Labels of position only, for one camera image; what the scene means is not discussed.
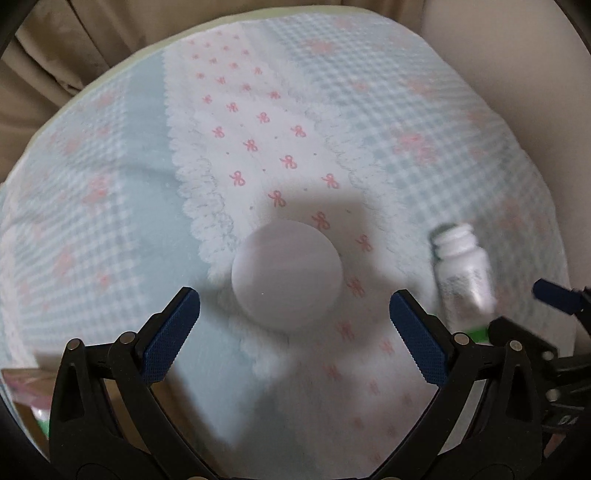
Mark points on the pale green mattress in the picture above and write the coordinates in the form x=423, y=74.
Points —
x=134, y=54

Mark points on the white round lid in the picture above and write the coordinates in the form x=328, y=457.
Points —
x=286, y=274

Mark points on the white pill bottle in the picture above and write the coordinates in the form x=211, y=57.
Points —
x=461, y=272

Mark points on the white jar with green base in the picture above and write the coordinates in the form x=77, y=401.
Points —
x=41, y=417

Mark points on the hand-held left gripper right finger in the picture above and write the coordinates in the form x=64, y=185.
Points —
x=418, y=341

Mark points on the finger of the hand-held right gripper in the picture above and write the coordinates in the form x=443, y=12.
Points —
x=554, y=295
x=521, y=337

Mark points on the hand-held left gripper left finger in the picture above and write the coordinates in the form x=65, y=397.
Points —
x=171, y=341

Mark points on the beige curtain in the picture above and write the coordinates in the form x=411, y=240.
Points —
x=69, y=46

